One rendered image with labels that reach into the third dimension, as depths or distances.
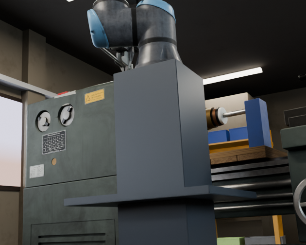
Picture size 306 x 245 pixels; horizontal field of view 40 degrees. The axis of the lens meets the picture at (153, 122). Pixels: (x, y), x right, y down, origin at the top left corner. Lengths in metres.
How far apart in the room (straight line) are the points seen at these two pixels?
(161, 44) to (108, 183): 0.65
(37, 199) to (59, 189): 0.14
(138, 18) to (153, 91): 0.25
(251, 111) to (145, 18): 0.58
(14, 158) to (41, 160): 3.06
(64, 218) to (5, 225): 3.11
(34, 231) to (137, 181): 0.92
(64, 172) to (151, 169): 0.78
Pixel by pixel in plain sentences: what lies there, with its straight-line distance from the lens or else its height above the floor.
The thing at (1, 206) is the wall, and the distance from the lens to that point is 4.85.
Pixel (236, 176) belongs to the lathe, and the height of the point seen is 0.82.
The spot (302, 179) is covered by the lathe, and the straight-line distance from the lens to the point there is 1.29.
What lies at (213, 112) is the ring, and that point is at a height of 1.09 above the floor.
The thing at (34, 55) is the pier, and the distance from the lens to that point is 5.44.
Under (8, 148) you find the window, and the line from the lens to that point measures 4.95.
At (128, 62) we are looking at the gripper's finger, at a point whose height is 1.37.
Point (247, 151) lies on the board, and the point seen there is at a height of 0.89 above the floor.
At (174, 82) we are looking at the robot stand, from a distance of 1.10.
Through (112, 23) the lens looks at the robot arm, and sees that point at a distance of 1.25.
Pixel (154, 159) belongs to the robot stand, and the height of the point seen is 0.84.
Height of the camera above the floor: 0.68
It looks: 14 degrees up
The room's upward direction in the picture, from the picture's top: 3 degrees counter-clockwise
